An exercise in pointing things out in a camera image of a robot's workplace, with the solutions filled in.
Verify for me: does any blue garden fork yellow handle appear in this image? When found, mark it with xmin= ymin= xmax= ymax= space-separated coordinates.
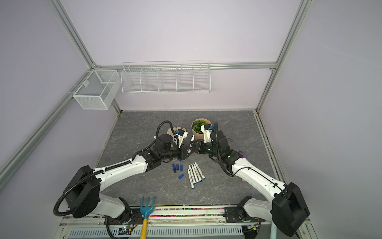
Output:
xmin=140 ymin=196 xmax=156 ymax=239

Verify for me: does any cream fabric glove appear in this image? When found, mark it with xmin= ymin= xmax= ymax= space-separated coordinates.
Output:
xmin=167 ymin=126 xmax=188 ymax=140

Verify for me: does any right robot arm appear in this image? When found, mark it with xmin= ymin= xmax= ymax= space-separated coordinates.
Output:
xmin=191 ymin=139 xmax=310 ymax=237

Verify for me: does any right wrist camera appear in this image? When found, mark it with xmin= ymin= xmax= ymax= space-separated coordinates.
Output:
xmin=201 ymin=124 xmax=213 ymax=143

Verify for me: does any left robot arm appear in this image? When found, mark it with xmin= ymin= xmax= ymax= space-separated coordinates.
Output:
xmin=53 ymin=127 xmax=195 ymax=224

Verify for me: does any purple object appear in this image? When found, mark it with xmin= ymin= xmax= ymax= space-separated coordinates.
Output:
xmin=238 ymin=151 xmax=248 ymax=158

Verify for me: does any tan pot green plant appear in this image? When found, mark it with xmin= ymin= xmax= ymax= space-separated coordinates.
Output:
xmin=192 ymin=119 xmax=212 ymax=139

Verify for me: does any white wire wall basket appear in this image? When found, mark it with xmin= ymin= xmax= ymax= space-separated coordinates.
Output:
xmin=120 ymin=61 xmax=211 ymax=94

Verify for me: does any light blue garden trowel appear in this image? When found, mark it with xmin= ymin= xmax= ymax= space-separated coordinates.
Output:
xmin=270 ymin=222 xmax=277 ymax=239

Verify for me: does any white mesh box basket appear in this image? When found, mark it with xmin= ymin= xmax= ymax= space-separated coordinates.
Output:
xmin=74 ymin=70 xmax=121 ymax=110

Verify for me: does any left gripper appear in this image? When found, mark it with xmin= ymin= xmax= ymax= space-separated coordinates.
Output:
xmin=161 ymin=143 xmax=196 ymax=160

